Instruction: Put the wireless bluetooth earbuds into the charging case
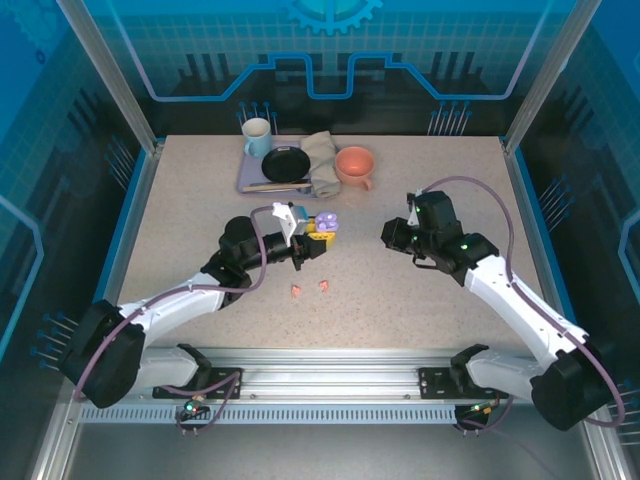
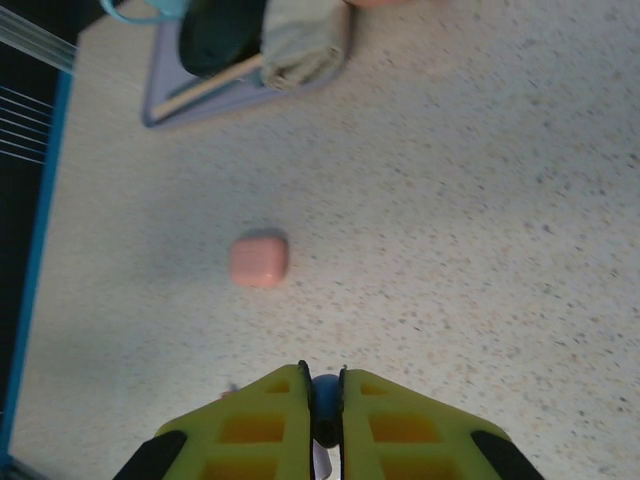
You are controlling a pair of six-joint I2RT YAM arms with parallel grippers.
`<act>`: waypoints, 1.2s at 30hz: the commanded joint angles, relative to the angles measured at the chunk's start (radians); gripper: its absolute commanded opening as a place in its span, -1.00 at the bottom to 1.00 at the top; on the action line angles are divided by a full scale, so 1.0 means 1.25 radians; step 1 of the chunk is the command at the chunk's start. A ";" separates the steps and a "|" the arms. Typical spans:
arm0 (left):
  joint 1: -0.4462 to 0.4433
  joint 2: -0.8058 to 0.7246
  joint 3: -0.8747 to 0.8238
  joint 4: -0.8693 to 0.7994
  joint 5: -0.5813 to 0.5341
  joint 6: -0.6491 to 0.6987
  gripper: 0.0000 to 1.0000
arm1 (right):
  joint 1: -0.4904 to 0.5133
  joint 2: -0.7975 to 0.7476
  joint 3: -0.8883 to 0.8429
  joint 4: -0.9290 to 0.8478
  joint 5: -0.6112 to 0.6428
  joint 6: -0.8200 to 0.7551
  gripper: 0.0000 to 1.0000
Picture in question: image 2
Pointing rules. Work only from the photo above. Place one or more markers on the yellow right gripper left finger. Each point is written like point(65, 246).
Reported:
point(250, 430)

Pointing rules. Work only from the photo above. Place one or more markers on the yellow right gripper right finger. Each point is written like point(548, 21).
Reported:
point(400, 435)

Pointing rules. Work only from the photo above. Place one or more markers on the pink earbud charging case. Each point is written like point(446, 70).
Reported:
point(257, 260)

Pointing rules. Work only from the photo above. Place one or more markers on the lavender plastic tray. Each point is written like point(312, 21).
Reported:
point(225, 107)

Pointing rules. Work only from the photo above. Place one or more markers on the light wooden stick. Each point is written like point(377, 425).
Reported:
point(210, 85)

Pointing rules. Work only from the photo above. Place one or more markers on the folded beige cloth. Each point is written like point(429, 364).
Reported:
point(305, 50)

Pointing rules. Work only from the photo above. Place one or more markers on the black round plate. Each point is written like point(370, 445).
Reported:
point(220, 35)

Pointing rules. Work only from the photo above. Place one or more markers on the light blue mug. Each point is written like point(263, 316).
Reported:
point(135, 15)

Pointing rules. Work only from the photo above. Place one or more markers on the blue edged side frame rail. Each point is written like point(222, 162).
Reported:
point(39, 250)

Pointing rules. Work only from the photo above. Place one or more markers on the aluminium frame post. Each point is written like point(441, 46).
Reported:
point(30, 45)

